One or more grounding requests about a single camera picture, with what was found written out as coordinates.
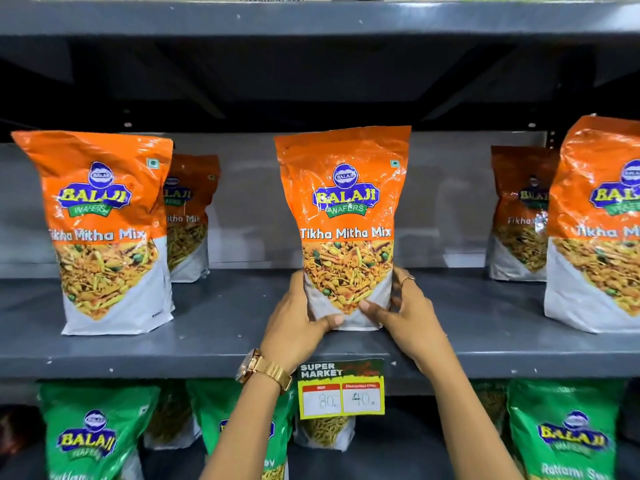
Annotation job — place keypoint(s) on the row of green snack packets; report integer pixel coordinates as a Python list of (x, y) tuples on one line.
[(95, 434)]

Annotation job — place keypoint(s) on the grey metal shelf rack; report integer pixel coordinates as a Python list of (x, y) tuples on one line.
[(225, 319)]

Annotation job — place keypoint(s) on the person's right thumb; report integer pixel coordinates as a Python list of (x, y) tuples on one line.
[(375, 309)]

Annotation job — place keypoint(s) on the person's left hand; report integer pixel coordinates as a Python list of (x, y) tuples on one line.
[(287, 329)]

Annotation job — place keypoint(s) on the green and yellow price tag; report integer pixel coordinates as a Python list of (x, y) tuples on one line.
[(342, 389)]

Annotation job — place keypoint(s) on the person's left forearm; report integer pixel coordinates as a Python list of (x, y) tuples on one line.
[(245, 429)]

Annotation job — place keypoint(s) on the orange snack packet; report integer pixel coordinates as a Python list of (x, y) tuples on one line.
[(105, 204), (595, 254), (345, 194), (192, 234), (520, 229)]

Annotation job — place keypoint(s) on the person's right forearm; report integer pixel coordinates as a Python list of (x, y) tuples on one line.
[(465, 419)]

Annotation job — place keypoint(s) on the person's left thumb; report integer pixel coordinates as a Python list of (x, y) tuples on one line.
[(330, 322)]

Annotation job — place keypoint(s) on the gold wristwatch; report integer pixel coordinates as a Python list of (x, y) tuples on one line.
[(260, 367)]

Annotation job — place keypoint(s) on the person's right hand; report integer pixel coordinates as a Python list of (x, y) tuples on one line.
[(415, 327)]

